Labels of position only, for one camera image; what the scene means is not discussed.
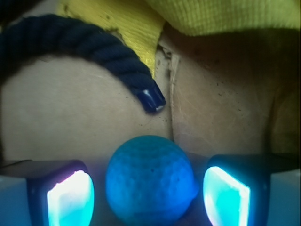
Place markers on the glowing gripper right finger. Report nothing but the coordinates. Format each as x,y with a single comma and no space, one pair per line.
236,190

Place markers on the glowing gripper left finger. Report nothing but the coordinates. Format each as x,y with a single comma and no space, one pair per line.
61,193

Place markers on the blue ball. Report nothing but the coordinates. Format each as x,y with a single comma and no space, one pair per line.
150,182

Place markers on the yellow microfiber cloth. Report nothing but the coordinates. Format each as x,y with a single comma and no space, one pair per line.
140,22

